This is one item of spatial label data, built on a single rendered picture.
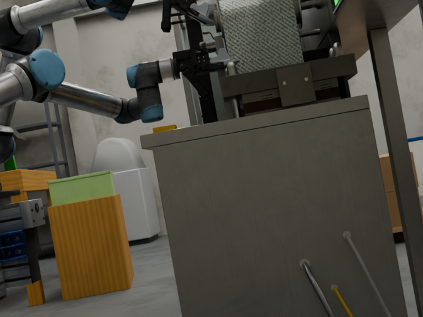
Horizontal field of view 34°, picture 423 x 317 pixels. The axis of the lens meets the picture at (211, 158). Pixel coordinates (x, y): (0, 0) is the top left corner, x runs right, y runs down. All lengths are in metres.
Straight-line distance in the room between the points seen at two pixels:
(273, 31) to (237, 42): 0.12
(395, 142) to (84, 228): 3.28
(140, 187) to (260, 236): 6.82
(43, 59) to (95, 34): 7.88
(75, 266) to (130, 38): 5.06
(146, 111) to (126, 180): 6.59
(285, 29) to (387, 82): 0.41
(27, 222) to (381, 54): 1.31
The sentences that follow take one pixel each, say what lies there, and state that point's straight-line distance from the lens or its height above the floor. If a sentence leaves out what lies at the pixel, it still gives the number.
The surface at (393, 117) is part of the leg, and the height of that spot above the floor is 0.83.
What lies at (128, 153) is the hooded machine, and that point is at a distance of 8.83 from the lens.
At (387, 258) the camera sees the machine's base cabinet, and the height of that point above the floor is 0.43.
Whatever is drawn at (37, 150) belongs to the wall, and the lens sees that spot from 9.95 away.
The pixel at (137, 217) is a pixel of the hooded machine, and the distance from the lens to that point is 8.79.
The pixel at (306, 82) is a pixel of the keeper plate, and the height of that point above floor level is 0.97.
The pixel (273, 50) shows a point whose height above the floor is 1.11.
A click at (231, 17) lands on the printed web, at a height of 1.24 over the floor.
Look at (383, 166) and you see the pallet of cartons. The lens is 5.19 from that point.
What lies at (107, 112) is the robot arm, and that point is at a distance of 2.29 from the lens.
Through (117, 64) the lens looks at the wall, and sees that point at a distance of 9.75.
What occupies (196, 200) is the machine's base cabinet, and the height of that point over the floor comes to 0.69.
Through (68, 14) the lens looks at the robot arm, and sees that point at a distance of 2.30.
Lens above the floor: 0.77
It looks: 1 degrees up
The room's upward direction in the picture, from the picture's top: 10 degrees counter-clockwise
